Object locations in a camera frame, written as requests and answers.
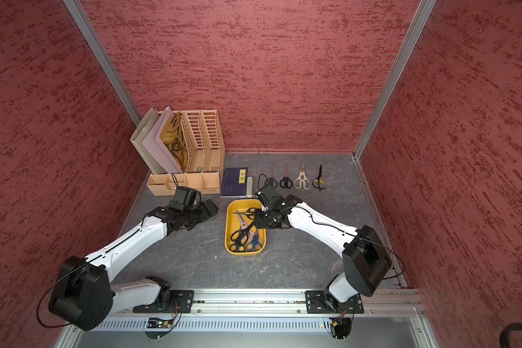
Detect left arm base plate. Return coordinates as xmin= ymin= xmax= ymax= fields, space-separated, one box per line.
xmin=133 ymin=290 xmax=195 ymax=314

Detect lilac folder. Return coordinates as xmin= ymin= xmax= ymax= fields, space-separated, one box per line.
xmin=142 ymin=107 xmax=183 ymax=174

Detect black red handled scissors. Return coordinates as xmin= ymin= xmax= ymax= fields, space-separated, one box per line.
xmin=279 ymin=165 xmax=294 ymax=189

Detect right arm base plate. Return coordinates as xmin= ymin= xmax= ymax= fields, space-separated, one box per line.
xmin=304 ymin=290 xmax=364 ymax=315

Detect aluminium mounting rail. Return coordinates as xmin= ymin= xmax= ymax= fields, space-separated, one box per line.
xmin=56 ymin=289 xmax=437 ymax=347

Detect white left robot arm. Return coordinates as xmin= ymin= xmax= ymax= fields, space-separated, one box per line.
xmin=48 ymin=200 xmax=218 ymax=331

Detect pale green stapler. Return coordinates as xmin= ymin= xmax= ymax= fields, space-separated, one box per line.
xmin=246 ymin=175 xmax=254 ymax=197

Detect grey-green folder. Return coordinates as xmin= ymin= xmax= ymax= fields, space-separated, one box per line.
xmin=130 ymin=108 xmax=166 ymax=174

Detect black cable loop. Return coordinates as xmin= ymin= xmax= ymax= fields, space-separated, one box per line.
xmin=499 ymin=322 xmax=522 ymax=348

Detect beige desk organizer file rack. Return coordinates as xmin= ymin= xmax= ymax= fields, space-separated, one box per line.
xmin=146 ymin=110 xmax=226 ymax=197

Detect yellow black handled scissors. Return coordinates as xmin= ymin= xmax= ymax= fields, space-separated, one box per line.
xmin=312 ymin=165 xmax=326 ymax=191

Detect yellow patterned book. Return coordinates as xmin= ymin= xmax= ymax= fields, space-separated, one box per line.
xmin=159 ymin=111 xmax=189 ymax=172

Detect dark blue handled scissors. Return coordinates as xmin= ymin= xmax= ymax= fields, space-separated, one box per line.
xmin=266 ymin=165 xmax=278 ymax=188

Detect dark blue book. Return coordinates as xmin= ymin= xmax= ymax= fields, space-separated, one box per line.
xmin=220 ymin=167 xmax=248 ymax=198

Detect yellow storage tray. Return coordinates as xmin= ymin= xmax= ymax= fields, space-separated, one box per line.
xmin=225 ymin=199 xmax=266 ymax=256

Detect all black scissors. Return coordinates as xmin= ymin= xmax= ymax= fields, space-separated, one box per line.
xmin=229 ymin=215 xmax=255 ymax=253

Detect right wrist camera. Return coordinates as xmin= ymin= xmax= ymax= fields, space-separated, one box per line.
xmin=255 ymin=184 xmax=284 ymax=211

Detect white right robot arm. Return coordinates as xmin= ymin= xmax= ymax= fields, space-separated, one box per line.
xmin=254 ymin=202 xmax=392 ymax=303

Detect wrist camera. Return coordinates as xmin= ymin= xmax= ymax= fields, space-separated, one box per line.
xmin=255 ymin=184 xmax=284 ymax=211
xmin=168 ymin=186 xmax=202 ymax=213

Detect cream handled kitchen scissors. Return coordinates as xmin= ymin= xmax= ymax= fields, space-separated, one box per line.
xmin=294 ymin=162 xmax=311 ymax=190

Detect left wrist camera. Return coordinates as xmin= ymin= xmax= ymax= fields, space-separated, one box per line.
xmin=168 ymin=186 xmax=202 ymax=213

